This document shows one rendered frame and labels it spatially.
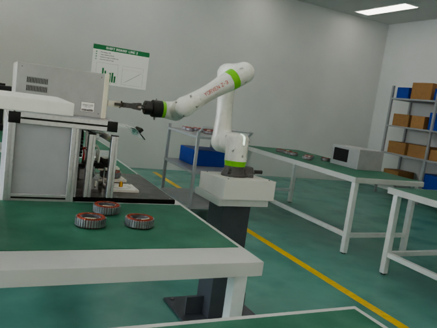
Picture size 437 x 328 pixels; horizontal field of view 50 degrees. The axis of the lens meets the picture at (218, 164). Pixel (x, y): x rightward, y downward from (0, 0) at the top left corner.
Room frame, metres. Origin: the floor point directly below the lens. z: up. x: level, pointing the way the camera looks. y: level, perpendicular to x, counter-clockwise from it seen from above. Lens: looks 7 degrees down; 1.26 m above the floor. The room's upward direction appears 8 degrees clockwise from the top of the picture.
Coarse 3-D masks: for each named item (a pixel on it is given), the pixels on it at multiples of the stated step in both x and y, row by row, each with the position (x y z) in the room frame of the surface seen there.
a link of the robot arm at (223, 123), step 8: (224, 64) 2.83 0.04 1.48; (232, 64) 2.77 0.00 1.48; (224, 96) 2.81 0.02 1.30; (232, 96) 2.83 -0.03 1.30; (224, 104) 2.81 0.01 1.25; (232, 104) 2.84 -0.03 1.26; (216, 112) 2.85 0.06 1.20; (224, 112) 2.81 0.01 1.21; (216, 120) 2.83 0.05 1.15; (224, 120) 2.81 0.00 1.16; (216, 128) 2.82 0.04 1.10; (224, 128) 2.80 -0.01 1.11; (216, 136) 2.80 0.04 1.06; (216, 144) 2.79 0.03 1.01
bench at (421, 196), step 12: (396, 192) 3.87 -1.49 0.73; (408, 192) 3.79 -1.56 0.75; (420, 192) 3.89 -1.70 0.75; (432, 192) 4.00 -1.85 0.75; (396, 204) 3.89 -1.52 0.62; (432, 204) 3.54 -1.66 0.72; (396, 216) 3.90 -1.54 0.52; (384, 252) 3.92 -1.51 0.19; (396, 252) 3.95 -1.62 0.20; (408, 252) 4.01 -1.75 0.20; (420, 252) 4.07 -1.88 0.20; (432, 252) 4.15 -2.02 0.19; (384, 264) 3.89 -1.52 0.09; (408, 264) 3.68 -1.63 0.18; (432, 276) 3.47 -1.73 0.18
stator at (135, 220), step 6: (126, 216) 1.76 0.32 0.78; (132, 216) 1.77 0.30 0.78; (138, 216) 1.80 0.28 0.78; (144, 216) 1.80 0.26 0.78; (150, 216) 1.79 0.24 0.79; (126, 222) 1.73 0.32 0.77; (132, 222) 1.72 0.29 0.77; (138, 222) 1.71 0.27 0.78; (144, 222) 1.73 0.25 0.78; (150, 222) 1.74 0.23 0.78; (138, 228) 1.72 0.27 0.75; (144, 228) 1.72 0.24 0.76
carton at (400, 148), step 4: (388, 144) 8.80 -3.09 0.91; (392, 144) 8.72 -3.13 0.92; (396, 144) 8.63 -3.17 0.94; (400, 144) 8.55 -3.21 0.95; (404, 144) 8.45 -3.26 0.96; (388, 148) 8.79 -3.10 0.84; (392, 148) 8.70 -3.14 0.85; (396, 148) 8.61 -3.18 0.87; (400, 148) 8.53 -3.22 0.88; (404, 148) 8.43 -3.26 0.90; (392, 152) 8.68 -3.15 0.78; (396, 152) 8.60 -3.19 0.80; (400, 152) 8.51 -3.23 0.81; (404, 152) 8.43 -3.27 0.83
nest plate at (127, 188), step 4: (104, 184) 2.30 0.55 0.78; (116, 184) 2.35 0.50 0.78; (124, 184) 2.37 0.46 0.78; (128, 184) 2.39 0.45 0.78; (116, 188) 2.25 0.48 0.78; (120, 188) 2.26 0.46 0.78; (124, 188) 2.28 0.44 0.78; (128, 188) 2.29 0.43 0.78; (132, 188) 2.30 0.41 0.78; (136, 188) 2.31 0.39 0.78; (128, 192) 2.25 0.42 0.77; (132, 192) 2.26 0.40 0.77; (136, 192) 2.27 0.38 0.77
